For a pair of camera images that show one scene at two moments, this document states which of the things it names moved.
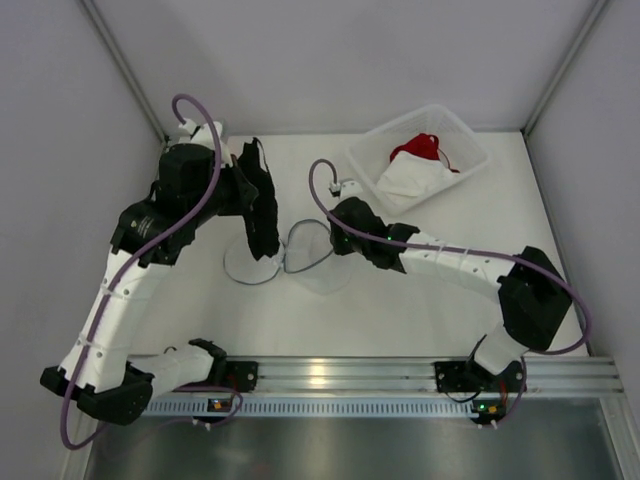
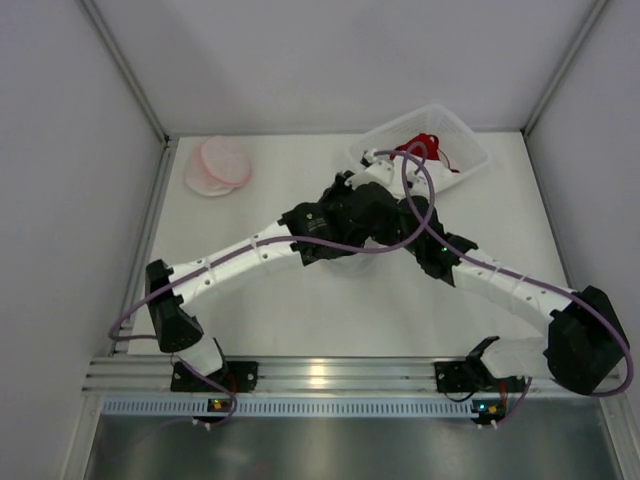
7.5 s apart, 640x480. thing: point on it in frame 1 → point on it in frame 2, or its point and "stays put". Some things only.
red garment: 426,145 stays put
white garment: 409,177 stays put
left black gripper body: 245,187 → 379,226
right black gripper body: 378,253 → 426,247
